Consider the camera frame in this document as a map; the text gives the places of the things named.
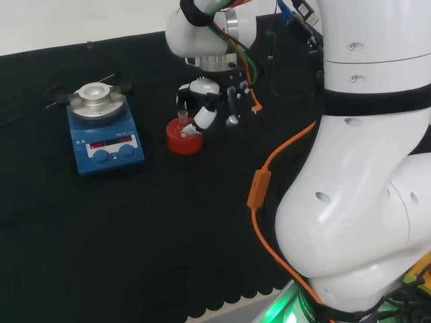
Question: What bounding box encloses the metal probe rod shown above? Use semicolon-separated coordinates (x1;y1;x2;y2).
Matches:
46;73;115;109

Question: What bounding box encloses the orange plastic flask stand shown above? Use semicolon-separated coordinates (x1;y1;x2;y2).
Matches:
166;117;204;155

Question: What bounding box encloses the black cloth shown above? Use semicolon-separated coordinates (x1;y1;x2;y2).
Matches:
0;9;326;323

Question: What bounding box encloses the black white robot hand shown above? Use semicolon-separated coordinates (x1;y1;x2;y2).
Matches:
174;69;265;136

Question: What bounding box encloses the thin black probe cable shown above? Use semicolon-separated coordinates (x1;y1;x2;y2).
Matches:
0;65;134;129

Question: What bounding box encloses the clear round-bottom flask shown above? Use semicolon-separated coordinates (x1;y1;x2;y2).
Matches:
177;109;195;139

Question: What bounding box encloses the green cable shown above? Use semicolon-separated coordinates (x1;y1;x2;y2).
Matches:
208;23;260;85

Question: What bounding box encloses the orange cable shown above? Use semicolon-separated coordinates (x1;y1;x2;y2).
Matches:
215;0;326;307

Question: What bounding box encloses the blue base heater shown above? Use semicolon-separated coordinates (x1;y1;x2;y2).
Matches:
55;81;146;176

